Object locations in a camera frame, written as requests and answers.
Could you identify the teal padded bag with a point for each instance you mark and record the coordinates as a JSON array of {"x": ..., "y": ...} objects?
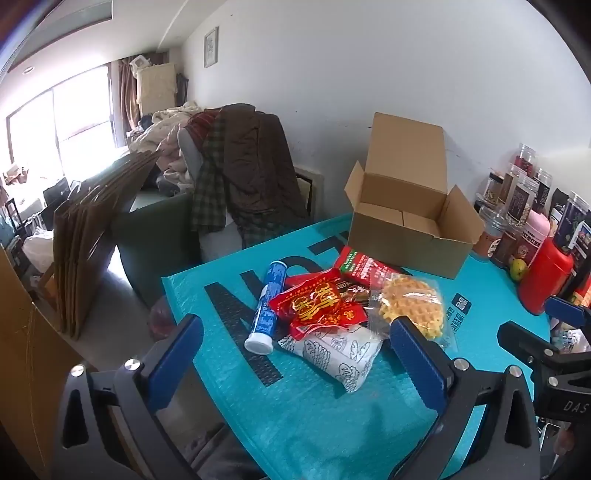
[{"x": 300, "y": 415}]

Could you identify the dark brown spice jar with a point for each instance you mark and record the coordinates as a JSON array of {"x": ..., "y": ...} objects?
[{"x": 507, "y": 247}]

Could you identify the window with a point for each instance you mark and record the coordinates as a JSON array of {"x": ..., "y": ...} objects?
[{"x": 69, "y": 120}]

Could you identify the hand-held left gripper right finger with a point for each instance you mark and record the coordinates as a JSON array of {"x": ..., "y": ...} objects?
[{"x": 415, "y": 360}]

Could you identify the brown quilted jacket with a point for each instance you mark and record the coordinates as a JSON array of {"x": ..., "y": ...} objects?
[{"x": 258, "y": 170}]

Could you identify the clear jar red label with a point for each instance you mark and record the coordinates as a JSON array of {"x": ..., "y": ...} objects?
[{"x": 525, "y": 159}]

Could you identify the red plastic bag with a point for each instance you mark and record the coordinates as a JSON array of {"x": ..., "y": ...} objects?
[{"x": 160, "y": 318}]

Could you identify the clear waffle packet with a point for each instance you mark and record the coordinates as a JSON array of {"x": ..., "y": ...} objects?
[{"x": 406, "y": 300}]

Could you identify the pink bottle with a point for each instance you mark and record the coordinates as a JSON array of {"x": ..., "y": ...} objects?
[{"x": 535, "y": 235}]

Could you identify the blue white tube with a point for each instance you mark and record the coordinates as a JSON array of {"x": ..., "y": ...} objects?
[{"x": 268, "y": 314}]

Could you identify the red green snack packet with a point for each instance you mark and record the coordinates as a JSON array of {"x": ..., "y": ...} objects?
[{"x": 358, "y": 267}]

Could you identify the red gold snack packet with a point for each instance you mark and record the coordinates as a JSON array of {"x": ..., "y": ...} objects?
[{"x": 314, "y": 304}]

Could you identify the dark blue label jar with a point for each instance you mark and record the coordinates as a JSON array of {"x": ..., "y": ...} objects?
[{"x": 572, "y": 221}]

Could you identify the black lid seed jar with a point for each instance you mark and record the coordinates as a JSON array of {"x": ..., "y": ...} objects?
[{"x": 493, "y": 189}]

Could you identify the white plastic bag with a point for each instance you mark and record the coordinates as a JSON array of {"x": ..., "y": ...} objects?
[{"x": 38, "y": 251}]

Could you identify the large jar dark label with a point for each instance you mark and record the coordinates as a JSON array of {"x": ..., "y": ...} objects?
[{"x": 522, "y": 203}]

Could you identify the person's grey trousers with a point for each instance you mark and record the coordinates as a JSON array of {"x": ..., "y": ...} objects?
[{"x": 221, "y": 457}]

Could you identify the pile of beige blankets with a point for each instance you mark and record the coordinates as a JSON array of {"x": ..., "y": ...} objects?
[{"x": 161, "y": 134}]

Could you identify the clear jar brown powder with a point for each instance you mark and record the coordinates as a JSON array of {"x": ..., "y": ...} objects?
[{"x": 490, "y": 233}]

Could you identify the dark red curtain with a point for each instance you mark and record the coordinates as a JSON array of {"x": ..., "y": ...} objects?
[{"x": 123, "y": 101}]

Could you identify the stack of flattened cardboard boxes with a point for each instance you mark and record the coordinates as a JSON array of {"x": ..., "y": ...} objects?
[{"x": 87, "y": 249}]

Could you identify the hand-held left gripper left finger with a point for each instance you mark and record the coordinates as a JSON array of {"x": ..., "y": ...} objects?
[{"x": 178, "y": 355}]

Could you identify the white bread packet with drawings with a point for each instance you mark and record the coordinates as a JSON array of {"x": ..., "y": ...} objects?
[{"x": 332, "y": 355}]

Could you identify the yellow green lemon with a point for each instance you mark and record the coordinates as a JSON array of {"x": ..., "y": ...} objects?
[{"x": 518, "y": 269}]

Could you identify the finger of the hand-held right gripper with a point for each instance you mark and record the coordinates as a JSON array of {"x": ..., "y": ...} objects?
[
  {"x": 570, "y": 311},
  {"x": 521, "y": 339}
]

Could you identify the brown cardboard box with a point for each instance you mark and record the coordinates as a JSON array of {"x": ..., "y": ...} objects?
[{"x": 397, "y": 249}]

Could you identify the grey chair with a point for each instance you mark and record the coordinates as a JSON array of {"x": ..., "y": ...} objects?
[{"x": 189, "y": 157}]

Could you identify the tall jar brown label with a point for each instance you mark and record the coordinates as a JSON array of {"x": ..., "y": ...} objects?
[{"x": 510, "y": 184}]

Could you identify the red striped cloth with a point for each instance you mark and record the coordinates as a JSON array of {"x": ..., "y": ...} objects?
[{"x": 201, "y": 127}]

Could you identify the framed wall picture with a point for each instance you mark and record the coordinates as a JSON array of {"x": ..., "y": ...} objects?
[{"x": 211, "y": 47}]

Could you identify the white frame leaning on wall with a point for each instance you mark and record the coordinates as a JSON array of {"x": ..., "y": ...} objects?
[{"x": 310, "y": 189}]

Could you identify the red thermos bottle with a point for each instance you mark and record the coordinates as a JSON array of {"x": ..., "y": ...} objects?
[{"x": 545, "y": 277}]

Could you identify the brown cardboard panel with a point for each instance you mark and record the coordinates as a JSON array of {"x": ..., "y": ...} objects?
[{"x": 27, "y": 369}]

